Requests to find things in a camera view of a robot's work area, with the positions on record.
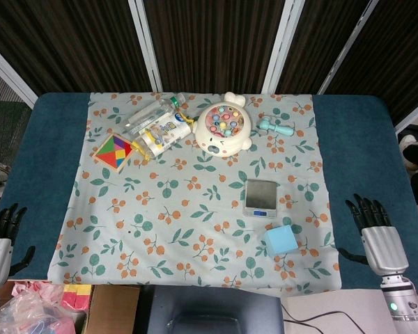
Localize small digital scale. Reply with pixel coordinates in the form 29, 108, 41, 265
242, 179, 278, 219

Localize black cable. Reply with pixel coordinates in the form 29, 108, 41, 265
281, 305, 387, 334

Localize teal toy hammer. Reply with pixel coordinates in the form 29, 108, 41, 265
257, 118, 295, 136

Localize colourful wooden tangram puzzle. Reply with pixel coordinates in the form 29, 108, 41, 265
92, 133, 136, 173

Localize floral patterned tablecloth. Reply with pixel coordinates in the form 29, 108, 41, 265
47, 91, 343, 292

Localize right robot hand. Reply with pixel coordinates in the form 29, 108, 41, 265
336, 193, 410, 277

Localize dark robot base housing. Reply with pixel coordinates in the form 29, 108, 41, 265
139, 284, 285, 334

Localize clear plastic bag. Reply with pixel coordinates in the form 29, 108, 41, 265
0, 280, 78, 334

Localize white fishing game toy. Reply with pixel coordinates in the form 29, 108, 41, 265
194, 91, 252, 157

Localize clear jar with yellow strap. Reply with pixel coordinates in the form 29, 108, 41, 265
131, 111, 196, 161

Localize brown cardboard box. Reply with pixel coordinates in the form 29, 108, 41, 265
84, 284, 141, 334

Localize white folding screen frame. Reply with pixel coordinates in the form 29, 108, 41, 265
0, 0, 418, 134

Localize light blue cube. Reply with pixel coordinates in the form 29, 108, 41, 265
263, 224, 300, 259

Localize clear plastic water bottle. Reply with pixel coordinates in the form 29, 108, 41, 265
126, 93, 187, 136

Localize red and yellow blocks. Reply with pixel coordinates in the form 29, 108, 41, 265
62, 283, 92, 311

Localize dark blue table cover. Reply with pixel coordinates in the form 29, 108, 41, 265
0, 91, 418, 295

